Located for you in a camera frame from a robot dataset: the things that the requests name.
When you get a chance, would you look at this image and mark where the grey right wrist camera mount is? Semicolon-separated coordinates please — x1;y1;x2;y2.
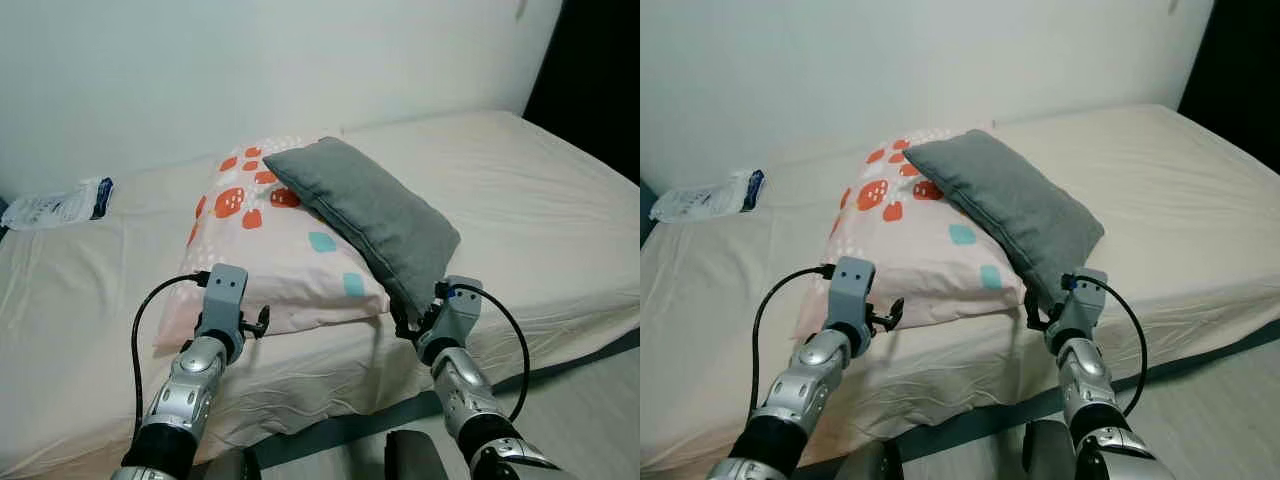
1060;268;1109;341
432;275;484;347

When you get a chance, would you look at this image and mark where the dark grey left robot leg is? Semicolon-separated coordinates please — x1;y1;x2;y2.
835;440;906;480
205;448;263;480

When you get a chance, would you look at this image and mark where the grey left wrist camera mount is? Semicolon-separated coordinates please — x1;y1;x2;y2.
830;256;878;332
197;264;249;341

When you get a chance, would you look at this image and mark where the grey fabric pillow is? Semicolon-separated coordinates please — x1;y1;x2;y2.
263;137;462;321
902;129;1105;311

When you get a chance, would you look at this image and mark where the pink patterned pillow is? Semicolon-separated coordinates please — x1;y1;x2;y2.
152;135;392;351
790;128;1027;341

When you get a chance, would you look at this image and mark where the dark grey robot leg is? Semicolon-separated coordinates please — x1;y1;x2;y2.
205;448;263;480
1022;420;1077;480
385;430;453;480
835;440;906;480

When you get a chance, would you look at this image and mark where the dark grey right robot leg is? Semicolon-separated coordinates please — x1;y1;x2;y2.
1022;420;1077;480
385;430;453;480

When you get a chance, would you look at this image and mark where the cream bed mattress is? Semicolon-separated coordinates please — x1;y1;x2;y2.
640;103;1280;473
0;110;641;479

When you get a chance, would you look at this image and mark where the dark teal bed base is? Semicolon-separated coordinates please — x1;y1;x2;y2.
800;320;1280;479
190;328;641;473

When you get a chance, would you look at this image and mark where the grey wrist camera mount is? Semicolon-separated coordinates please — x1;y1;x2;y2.
197;264;249;341
1060;268;1109;341
830;256;878;332
432;275;484;347

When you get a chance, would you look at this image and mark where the white blue plastic package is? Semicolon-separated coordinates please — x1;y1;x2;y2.
0;177;114;232
649;169;766;223

